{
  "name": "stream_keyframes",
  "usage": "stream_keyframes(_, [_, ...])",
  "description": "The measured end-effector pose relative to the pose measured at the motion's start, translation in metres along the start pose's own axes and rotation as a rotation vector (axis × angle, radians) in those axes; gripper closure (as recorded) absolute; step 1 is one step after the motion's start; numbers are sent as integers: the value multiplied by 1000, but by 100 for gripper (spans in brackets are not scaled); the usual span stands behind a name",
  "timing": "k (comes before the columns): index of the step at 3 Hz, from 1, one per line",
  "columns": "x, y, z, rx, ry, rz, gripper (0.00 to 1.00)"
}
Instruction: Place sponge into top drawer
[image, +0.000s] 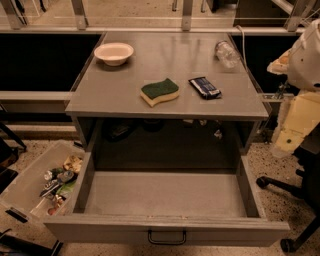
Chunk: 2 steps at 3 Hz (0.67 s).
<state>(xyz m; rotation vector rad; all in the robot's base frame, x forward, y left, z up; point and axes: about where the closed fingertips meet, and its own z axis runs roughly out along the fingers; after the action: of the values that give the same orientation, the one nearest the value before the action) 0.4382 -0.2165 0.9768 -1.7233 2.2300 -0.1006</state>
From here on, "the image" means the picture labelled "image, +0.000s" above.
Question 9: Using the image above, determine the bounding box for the open grey top drawer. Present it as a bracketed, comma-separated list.
[43, 119, 291, 248]

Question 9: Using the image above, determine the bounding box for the clear plastic bottle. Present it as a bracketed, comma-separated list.
[215, 40, 239, 69]

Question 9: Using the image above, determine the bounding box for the crumpled yellow wrapper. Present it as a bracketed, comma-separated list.
[63, 155, 83, 173]

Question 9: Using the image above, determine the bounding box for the white cable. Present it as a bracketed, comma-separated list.
[234, 25, 248, 68]

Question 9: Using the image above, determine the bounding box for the black drawer handle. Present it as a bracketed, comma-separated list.
[148, 230, 187, 246]

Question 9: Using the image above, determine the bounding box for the white bowl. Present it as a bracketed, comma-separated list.
[94, 43, 134, 67]

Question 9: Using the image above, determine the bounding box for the silver blue packet in bin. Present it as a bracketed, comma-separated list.
[40, 170, 74, 197]

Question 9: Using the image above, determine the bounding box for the green and yellow sponge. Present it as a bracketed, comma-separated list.
[140, 78, 180, 107]

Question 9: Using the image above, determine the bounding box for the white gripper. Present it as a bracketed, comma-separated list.
[267, 50, 320, 158]

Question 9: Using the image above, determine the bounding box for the dark blue snack packet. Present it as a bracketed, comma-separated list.
[188, 77, 222, 100]

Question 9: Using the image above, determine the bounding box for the green packet in bin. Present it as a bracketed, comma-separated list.
[56, 181, 75, 198]

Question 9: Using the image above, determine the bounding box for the black office chair base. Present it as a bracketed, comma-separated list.
[255, 146, 320, 254]

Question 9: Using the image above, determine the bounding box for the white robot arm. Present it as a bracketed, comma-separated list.
[267, 19, 320, 158]

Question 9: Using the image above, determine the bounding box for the clear plastic storage bin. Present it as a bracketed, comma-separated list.
[1, 141, 85, 224]

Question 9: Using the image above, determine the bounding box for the grey cabinet with top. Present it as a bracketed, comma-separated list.
[66, 32, 268, 154]

